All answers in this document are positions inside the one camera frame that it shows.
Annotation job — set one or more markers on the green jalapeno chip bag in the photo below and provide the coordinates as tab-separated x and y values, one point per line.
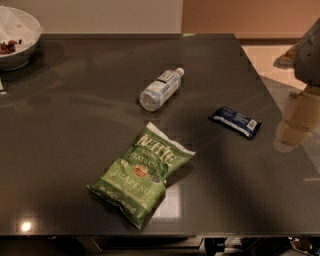
137	179

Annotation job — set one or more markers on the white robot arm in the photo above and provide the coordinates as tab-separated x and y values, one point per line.
301	115

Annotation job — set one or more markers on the clear plastic water bottle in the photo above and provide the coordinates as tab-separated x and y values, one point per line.
161	89

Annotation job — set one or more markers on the dark blue snack bar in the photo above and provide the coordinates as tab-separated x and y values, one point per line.
237	121

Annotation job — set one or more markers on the white bowl with fruit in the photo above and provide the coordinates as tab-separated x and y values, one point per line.
19	36

